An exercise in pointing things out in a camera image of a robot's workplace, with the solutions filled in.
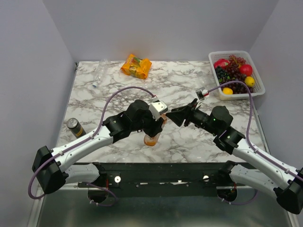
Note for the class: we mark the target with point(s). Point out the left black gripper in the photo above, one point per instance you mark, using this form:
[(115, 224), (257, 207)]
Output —
[(154, 130)]

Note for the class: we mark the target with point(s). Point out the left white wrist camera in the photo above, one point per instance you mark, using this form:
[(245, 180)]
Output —
[(157, 109)]

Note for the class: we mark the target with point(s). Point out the red apple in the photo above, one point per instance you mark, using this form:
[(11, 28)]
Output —
[(222, 63)]

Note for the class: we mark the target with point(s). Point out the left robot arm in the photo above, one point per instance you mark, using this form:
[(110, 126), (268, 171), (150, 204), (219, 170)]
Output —
[(53, 168)]

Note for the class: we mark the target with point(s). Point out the yellow lemon upper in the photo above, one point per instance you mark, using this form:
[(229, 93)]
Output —
[(249, 81)]

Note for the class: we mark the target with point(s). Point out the clear bottle blue cap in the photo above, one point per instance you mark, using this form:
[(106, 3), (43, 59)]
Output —
[(100, 72)]

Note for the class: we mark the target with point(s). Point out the red round fruit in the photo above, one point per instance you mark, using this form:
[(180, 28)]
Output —
[(246, 69)]

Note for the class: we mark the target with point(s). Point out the blue grape bunch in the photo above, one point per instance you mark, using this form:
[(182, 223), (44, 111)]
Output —
[(222, 74)]

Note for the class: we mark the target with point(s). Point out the yellow lemon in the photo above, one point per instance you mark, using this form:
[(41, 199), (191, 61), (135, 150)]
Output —
[(227, 91), (249, 81)]

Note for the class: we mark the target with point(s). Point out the white plastic basket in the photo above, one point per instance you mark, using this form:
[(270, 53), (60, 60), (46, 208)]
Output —
[(259, 88)]

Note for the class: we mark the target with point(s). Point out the black yellow drink can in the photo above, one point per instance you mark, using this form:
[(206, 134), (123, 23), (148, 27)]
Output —
[(75, 127)]

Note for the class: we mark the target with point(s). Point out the yellow lemon lower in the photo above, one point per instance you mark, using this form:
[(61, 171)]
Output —
[(227, 91)]

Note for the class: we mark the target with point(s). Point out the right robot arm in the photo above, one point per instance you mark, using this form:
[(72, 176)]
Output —
[(270, 175)]

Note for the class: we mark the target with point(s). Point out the black base frame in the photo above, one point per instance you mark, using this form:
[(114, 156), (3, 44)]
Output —
[(164, 179)]

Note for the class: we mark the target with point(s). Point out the orange snack bag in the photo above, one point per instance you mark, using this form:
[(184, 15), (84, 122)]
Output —
[(136, 67)]

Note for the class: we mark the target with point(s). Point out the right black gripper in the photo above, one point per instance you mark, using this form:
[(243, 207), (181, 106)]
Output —
[(178, 117)]

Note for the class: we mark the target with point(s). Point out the orange juice bottle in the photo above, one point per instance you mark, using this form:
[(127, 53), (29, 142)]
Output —
[(152, 141)]

